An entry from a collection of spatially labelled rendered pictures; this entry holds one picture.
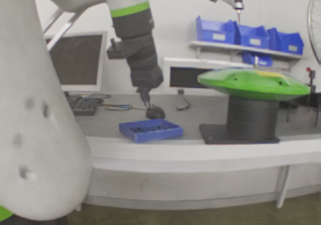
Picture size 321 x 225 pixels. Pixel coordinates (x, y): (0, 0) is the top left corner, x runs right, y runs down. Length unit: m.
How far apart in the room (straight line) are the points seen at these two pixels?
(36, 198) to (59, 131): 0.07
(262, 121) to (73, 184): 0.44
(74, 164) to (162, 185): 1.48
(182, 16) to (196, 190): 1.24
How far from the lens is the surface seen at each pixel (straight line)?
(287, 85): 0.47
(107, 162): 0.60
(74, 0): 0.51
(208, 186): 1.73
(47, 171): 0.19
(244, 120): 0.54
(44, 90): 0.18
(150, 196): 1.72
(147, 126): 0.62
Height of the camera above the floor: 1.09
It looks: 10 degrees down
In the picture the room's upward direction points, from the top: 2 degrees clockwise
